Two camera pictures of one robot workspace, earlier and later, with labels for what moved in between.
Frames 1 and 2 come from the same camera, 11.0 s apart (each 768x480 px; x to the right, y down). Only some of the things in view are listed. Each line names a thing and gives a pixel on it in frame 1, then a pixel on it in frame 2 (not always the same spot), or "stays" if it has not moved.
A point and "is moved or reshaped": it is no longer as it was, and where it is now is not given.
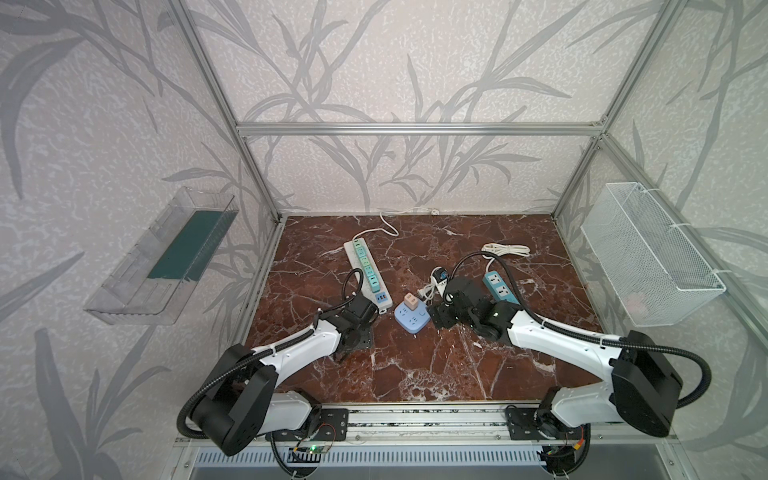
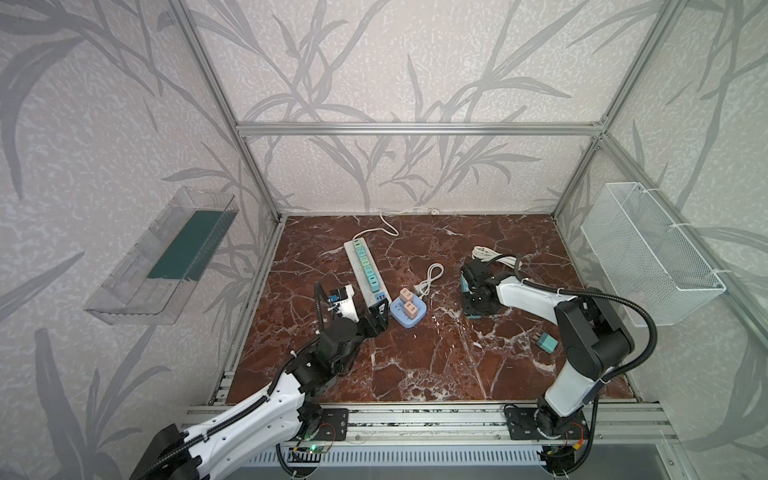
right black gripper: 445,312 to 477,295
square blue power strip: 410,320 is moved or reshaped
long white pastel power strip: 381,299 stays
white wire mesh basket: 655,269 stays
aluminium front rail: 415,423 stays
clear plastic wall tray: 157,267 stays
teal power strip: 497,288 is moved or reshaped
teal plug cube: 374,283 stays
